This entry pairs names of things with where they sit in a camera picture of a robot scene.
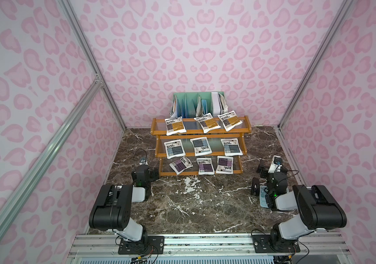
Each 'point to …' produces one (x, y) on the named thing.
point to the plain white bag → (181, 164)
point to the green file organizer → (188, 104)
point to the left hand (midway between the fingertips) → (146, 167)
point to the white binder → (215, 104)
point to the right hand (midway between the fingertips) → (270, 160)
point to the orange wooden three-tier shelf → (205, 164)
